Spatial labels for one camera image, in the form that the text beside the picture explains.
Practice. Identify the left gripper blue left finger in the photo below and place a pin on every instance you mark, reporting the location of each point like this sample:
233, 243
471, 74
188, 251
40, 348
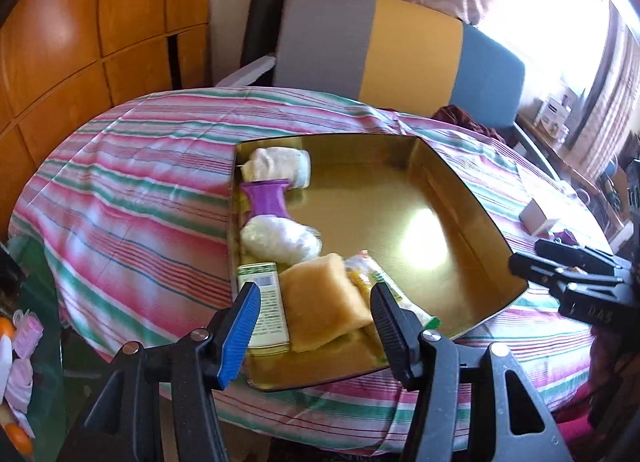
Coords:
233, 335

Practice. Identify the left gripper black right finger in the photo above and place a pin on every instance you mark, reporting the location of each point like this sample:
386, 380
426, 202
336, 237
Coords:
399, 331

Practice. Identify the small green medicine box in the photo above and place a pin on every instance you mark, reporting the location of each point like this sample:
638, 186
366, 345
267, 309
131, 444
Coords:
270, 335

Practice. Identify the yellow sponge slab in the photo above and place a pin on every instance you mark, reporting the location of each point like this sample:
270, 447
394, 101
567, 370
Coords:
321, 304

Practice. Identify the large white plastic-wrapped bun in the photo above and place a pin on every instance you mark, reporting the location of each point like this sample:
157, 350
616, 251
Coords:
277, 239

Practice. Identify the purple snack wrapper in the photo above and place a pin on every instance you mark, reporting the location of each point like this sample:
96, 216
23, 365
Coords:
266, 197
565, 236

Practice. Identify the small white ball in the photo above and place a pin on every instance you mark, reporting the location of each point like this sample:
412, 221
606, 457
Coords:
271, 163

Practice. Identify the large white tea box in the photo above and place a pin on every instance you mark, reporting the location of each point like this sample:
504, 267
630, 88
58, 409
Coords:
538, 217

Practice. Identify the gold tin tray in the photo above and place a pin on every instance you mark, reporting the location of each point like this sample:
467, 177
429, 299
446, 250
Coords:
395, 198

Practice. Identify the striped bed sheet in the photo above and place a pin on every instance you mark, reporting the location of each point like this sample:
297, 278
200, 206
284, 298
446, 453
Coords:
132, 210

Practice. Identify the right striped curtain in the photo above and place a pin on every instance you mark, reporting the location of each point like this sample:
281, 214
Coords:
609, 116

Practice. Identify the white product box on table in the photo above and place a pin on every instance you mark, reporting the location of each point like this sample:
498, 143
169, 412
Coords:
551, 117

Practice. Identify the maroon cloth on chair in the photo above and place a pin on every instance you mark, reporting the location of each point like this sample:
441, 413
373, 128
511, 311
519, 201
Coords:
454, 115

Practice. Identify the grey yellow blue armchair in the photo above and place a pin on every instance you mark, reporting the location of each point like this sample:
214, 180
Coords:
395, 55

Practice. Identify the wooden wardrobe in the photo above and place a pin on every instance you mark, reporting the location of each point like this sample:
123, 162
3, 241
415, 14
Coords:
64, 62

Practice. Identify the black rolled mat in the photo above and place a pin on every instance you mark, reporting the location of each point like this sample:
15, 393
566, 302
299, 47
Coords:
261, 30

